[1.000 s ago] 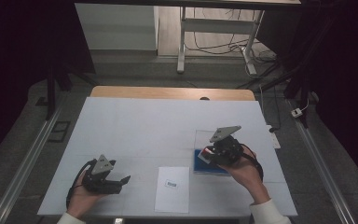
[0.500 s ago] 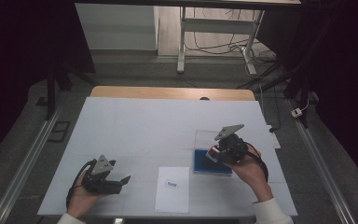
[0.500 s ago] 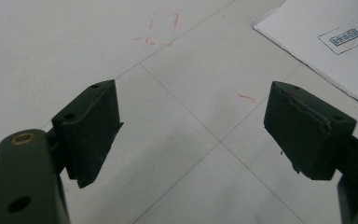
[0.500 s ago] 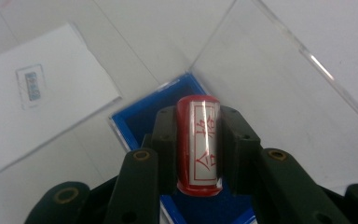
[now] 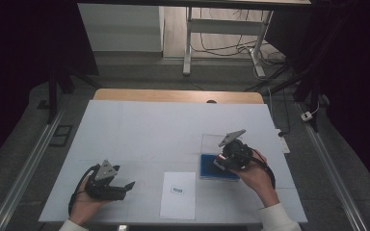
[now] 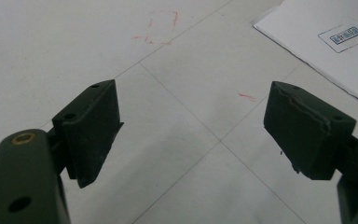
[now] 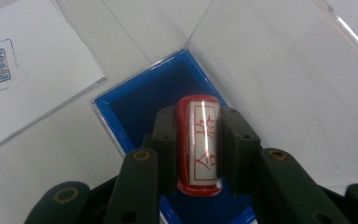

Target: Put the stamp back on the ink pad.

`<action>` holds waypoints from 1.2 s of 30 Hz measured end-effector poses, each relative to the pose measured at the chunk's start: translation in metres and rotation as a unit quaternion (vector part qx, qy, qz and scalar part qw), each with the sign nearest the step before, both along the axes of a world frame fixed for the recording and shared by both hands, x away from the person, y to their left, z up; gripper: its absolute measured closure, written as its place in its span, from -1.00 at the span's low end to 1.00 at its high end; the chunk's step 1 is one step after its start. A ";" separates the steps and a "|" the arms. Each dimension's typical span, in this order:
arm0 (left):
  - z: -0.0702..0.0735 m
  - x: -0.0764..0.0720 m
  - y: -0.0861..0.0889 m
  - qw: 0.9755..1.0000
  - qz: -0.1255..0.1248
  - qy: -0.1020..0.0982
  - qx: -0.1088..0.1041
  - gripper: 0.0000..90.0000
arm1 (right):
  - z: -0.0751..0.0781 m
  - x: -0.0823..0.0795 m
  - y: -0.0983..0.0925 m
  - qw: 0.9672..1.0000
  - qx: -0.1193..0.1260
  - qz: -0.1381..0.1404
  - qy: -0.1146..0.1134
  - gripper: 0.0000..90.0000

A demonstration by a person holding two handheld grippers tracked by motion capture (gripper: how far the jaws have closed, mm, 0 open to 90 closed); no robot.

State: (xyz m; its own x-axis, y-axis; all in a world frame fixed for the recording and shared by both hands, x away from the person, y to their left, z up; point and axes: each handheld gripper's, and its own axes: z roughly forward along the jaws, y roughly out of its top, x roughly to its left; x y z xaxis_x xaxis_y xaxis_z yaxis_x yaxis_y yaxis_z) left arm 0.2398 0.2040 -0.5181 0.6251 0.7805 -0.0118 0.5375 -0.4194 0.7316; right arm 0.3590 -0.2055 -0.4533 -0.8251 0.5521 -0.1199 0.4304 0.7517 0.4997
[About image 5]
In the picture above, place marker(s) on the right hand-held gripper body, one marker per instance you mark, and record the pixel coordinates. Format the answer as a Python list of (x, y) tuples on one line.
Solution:
[(237, 154)]

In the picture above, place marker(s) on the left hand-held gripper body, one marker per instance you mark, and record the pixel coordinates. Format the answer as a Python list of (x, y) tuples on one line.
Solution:
[(106, 192)]

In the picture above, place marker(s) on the red and white stamp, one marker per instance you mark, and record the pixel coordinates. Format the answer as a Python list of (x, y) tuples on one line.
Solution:
[(219, 160)]

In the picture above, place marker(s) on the blue ink pad clear case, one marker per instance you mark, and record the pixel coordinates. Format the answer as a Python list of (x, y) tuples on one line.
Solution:
[(209, 168)]

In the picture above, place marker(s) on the person's left hand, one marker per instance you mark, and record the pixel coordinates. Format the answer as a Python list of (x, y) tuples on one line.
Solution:
[(85, 207)]

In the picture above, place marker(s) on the person's right hand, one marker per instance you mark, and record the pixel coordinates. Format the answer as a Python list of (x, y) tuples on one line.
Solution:
[(257, 179)]

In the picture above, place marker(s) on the large white table board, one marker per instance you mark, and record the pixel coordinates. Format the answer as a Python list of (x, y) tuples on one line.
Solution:
[(141, 134)]

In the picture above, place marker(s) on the white power strip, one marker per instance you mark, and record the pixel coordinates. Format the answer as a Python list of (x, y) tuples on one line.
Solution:
[(284, 144)]

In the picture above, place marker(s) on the white paper sheet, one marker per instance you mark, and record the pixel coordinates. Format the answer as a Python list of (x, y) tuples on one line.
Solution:
[(178, 205)]

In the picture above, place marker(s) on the black table grommet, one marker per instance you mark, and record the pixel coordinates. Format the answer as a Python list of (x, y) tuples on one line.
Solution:
[(211, 101)]

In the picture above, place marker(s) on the white plug adapter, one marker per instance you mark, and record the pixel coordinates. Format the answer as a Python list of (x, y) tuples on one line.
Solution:
[(306, 116)]

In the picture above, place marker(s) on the black tripod stand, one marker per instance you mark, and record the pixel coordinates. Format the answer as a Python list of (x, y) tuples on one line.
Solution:
[(53, 93), (308, 89)]

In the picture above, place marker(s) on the white standing desk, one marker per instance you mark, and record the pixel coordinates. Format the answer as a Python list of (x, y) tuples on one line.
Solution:
[(221, 27)]

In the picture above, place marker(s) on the black floor frame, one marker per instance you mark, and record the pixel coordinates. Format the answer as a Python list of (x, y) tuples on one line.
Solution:
[(61, 135)]

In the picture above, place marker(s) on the aluminium floor rail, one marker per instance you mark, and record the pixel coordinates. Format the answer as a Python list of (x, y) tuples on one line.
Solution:
[(330, 166), (29, 163)]

